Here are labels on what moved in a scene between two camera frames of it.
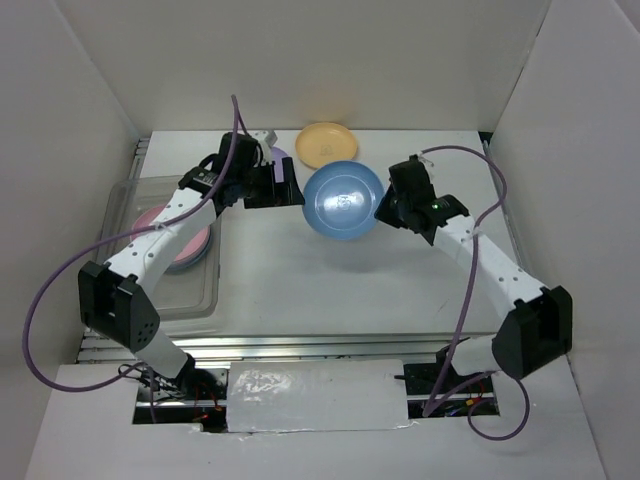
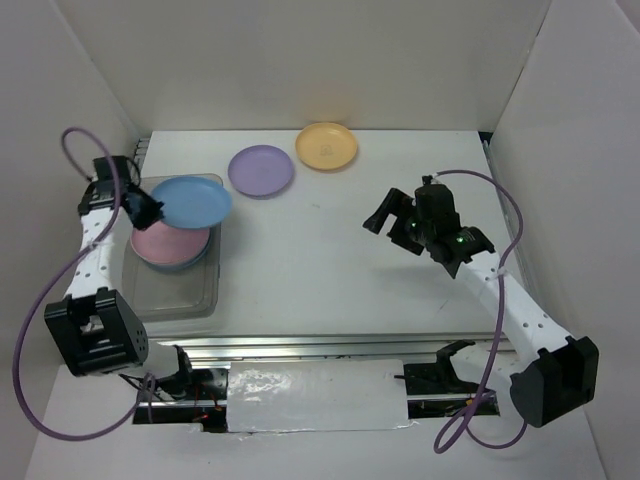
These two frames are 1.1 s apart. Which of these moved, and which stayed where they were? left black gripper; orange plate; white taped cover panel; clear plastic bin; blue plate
Moved: blue plate; left black gripper
Stayed: white taped cover panel; orange plate; clear plastic bin
